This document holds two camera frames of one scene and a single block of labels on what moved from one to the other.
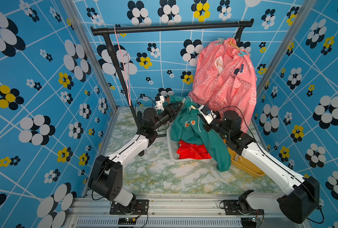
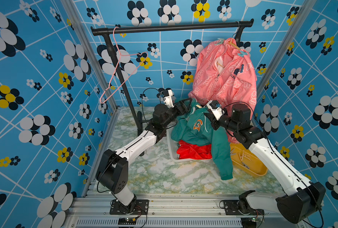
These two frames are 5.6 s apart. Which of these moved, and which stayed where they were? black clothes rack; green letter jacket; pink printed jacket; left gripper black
Moved: left gripper black
Stayed: black clothes rack; green letter jacket; pink printed jacket
